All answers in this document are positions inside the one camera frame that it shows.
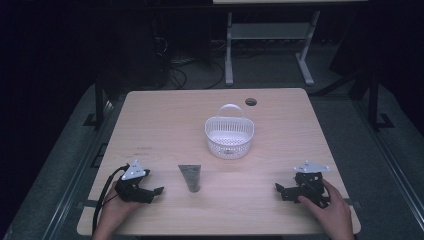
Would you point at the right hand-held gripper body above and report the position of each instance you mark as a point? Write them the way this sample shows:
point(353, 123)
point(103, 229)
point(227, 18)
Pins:
point(311, 186)

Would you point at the person's right hand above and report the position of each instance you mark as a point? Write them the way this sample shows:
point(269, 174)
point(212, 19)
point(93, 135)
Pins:
point(330, 213)

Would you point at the white metal stand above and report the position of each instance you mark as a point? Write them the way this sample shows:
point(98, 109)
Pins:
point(266, 31)

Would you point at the person's left hand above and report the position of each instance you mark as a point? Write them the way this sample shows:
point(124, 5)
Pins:
point(115, 211)

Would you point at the white plastic basket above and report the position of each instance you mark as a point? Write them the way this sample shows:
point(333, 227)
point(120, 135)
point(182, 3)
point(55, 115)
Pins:
point(229, 135)

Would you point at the grey squeeze tube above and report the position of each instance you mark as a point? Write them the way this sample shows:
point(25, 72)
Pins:
point(191, 175)

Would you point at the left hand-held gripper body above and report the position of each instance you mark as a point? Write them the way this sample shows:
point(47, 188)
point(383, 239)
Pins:
point(132, 186)

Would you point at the black metal stand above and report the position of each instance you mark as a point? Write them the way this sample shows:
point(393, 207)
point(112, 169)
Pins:
point(375, 100)
point(99, 100)

